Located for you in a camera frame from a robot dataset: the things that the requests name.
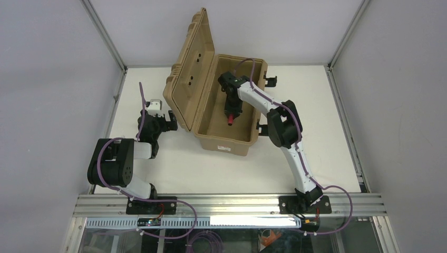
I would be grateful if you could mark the red handled screwdriver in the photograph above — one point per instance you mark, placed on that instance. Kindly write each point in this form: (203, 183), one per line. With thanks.
(230, 119)

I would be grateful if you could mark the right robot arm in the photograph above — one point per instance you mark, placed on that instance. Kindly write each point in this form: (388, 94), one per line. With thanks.
(284, 130)

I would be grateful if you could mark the white slotted cable duct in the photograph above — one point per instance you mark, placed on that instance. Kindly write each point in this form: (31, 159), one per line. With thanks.
(213, 222)

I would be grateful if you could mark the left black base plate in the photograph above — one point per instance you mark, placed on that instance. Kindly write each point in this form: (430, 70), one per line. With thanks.
(167, 205)

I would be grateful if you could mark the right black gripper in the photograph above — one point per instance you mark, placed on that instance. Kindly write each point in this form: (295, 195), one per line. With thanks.
(232, 106)

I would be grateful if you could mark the tan plastic tool bin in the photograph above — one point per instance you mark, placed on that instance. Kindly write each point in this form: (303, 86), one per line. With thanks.
(194, 95)

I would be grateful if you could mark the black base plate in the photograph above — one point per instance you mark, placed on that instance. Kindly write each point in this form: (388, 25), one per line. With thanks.
(167, 205)
(290, 206)

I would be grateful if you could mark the aluminium frame rail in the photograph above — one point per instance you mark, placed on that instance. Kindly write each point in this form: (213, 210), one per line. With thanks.
(264, 205)

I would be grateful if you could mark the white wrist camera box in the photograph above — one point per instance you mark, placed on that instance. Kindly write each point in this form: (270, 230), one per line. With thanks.
(154, 107)

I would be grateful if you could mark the orange object below table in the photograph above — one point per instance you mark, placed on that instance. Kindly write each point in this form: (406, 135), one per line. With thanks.
(268, 236)

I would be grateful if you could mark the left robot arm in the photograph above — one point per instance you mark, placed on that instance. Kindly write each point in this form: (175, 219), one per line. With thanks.
(112, 161)

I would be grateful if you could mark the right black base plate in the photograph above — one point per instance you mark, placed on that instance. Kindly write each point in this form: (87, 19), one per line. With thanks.
(290, 206)

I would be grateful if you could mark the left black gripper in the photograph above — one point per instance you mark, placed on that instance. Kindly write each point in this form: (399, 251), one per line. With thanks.
(159, 121)

